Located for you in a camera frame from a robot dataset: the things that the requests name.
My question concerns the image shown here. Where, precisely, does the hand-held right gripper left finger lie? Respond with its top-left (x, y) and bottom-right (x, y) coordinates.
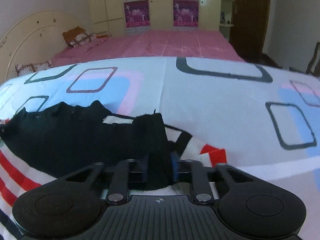
top-left (57, 154), bottom-right (150, 205)

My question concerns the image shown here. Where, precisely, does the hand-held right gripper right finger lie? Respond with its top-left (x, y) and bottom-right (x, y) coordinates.
top-left (170, 151), bottom-right (260, 205)

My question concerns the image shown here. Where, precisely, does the striped knit sweater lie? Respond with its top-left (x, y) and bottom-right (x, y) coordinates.
top-left (0, 100), bottom-right (227, 240)

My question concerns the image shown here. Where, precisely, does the pink bed cover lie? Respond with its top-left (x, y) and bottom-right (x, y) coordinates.
top-left (50, 29), bottom-right (247, 68)

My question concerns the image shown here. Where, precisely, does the orange cushion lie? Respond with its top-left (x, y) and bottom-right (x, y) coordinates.
top-left (62, 26), bottom-right (97, 48)

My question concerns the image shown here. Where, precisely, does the small patterned pillow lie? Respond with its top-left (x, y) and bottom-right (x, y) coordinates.
top-left (15, 61), bottom-right (53, 77)

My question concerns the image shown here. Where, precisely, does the dark figurine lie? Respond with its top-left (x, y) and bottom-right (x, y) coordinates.
top-left (220, 11), bottom-right (232, 25)

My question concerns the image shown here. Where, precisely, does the cream wardrobe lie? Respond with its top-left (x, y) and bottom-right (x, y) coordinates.
top-left (86, 0), bottom-right (223, 35)

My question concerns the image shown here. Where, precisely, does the dark wooden door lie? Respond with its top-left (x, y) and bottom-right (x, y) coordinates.
top-left (229, 0), bottom-right (272, 63)

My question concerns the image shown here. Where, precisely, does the cream corner shelf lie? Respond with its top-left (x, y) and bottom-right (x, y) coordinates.
top-left (219, 0), bottom-right (235, 43)

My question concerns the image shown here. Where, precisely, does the wooden chair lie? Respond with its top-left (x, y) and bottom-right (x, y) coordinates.
top-left (306, 41), bottom-right (320, 77)

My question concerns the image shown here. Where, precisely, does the cream round headboard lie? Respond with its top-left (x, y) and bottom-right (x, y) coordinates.
top-left (0, 10), bottom-right (80, 80)

